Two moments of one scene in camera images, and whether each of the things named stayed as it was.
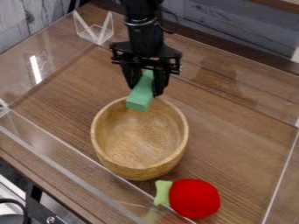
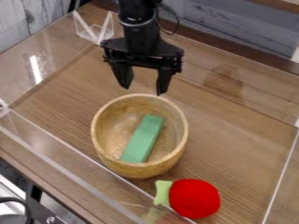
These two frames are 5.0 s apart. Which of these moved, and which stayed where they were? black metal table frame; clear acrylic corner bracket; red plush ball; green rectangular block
Moved: green rectangular block
Stayed: red plush ball; clear acrylic corner bracket; black metal table frame
